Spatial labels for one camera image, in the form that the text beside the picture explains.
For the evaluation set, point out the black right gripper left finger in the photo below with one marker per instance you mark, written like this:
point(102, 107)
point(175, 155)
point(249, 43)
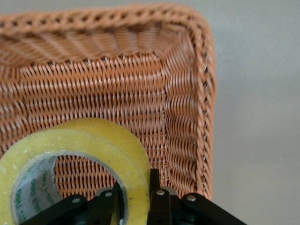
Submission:
point(105, 208)

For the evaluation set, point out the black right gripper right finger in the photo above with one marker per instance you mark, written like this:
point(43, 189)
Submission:
point(164, 208)

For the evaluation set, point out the yellow packing tape roll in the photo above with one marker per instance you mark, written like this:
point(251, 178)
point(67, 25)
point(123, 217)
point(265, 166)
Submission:
point(70, 140)

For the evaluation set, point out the brown wicker basket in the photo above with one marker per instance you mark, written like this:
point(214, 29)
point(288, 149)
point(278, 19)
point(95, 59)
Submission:
point(93, 93)

